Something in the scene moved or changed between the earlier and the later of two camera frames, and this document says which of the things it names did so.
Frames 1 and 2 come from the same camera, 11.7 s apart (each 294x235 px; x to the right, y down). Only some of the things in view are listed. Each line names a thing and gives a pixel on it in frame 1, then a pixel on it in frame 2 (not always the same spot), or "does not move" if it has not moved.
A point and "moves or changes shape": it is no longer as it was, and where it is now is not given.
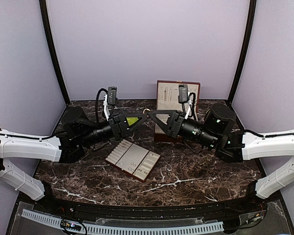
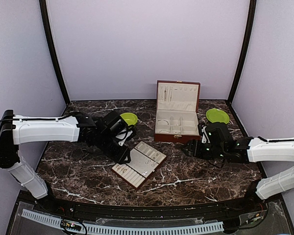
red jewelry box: (167, 99) does not move
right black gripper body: (174, 131) to (200, 152)
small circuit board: (65, 225) does not move
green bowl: (131, 120) does not move
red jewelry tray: (134, 159) moves or changes shape
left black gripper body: (116, 127) to (114, 154)
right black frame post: (252, 8) does not move
